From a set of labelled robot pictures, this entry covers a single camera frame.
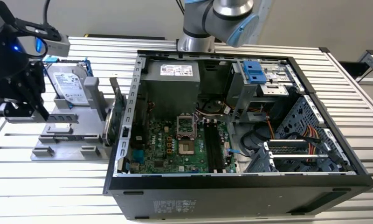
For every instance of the green graphics card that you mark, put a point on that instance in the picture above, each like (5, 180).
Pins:
(118, 112)

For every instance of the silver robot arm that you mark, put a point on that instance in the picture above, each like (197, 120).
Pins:
(224, 14)

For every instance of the black PC case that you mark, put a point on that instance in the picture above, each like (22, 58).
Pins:
(236, 200)

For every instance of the blue motherboard connector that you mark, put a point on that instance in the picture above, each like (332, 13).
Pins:
(137, 156)

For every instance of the metal disk bay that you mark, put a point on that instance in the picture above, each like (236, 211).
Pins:
(257, 161)

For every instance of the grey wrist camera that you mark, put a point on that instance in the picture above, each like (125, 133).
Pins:
(58, 47)

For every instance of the grey power supply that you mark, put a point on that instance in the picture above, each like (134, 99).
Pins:
(170, 93)

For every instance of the grey metal drive cage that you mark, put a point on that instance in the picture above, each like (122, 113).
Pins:
(273, 89)

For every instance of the CPU socket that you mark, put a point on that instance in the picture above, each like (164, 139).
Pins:
(186, 149)

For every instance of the round black speaker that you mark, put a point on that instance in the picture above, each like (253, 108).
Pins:
(212, 106)

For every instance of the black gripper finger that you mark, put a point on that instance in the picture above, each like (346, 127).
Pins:
(14, 110)
(33, 84)

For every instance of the blue drive bay latch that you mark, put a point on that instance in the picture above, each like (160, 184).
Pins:
(252, 70)

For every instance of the green motherboard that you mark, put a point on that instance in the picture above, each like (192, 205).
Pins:
(161, 161)

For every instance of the hard disk in blue carrier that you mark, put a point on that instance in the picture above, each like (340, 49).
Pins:
(68, 86)

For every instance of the grey parts rack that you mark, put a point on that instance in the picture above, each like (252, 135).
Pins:
(84, 127)

